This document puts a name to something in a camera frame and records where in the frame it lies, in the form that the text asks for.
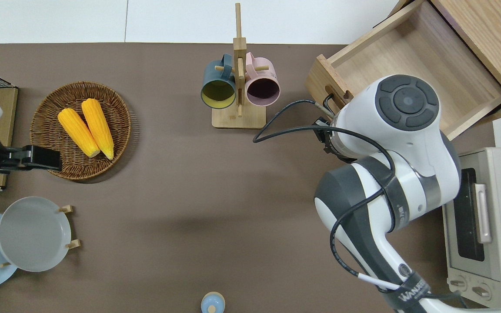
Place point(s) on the small blue cup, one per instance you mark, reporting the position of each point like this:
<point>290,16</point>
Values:
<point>212,303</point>

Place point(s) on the wooden mug tree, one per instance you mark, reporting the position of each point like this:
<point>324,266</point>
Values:
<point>238,118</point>

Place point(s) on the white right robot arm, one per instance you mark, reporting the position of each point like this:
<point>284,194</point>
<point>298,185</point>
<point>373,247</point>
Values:
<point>407,130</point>

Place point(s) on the wooden plate rack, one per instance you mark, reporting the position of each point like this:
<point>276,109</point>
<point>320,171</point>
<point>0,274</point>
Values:
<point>68,209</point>

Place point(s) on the dark blue mug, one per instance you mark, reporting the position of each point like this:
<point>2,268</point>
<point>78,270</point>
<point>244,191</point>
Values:
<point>218,76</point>

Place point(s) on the light wooden drawer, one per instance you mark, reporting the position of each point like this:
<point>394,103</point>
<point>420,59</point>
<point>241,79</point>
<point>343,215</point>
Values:
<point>407,56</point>

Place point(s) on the yellow corn cob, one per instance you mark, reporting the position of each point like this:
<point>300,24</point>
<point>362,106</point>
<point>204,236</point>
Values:
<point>78,132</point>
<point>98,128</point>

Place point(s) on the brown wicker basket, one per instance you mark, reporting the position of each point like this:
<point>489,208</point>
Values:
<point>50,143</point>

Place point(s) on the wooden cabinet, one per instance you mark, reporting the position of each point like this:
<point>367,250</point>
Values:
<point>494,34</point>

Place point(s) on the pink mug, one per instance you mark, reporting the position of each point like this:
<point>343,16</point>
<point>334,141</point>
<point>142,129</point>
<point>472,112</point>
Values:
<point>261,76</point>

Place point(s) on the grey plate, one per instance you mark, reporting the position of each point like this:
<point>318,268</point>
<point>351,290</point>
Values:
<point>33,234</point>

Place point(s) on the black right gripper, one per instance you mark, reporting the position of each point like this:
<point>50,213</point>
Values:
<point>323,139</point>

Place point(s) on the brown table mat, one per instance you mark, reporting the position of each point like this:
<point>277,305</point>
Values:
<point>189,195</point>

